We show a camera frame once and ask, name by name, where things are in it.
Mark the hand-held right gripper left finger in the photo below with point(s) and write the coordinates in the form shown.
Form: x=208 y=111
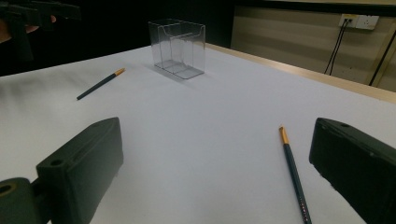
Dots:
x=81 y=168

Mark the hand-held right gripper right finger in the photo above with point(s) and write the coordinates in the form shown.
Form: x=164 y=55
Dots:
x=358 y=165

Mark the thin orange stick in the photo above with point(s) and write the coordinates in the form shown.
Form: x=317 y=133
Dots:
x=294 y=174

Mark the dark green pencil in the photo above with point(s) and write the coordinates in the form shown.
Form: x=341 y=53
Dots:
x=99 y=84

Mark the clear acrylic pen holder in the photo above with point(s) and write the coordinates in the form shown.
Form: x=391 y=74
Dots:
x=179 y=46

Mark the white table board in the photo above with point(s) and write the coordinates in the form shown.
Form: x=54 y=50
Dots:
x=202 y=124

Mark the white wall socket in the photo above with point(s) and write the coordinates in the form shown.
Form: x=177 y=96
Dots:
x=364 y=21

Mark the black frame bar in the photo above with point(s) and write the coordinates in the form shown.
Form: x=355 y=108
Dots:
x=311 y=6

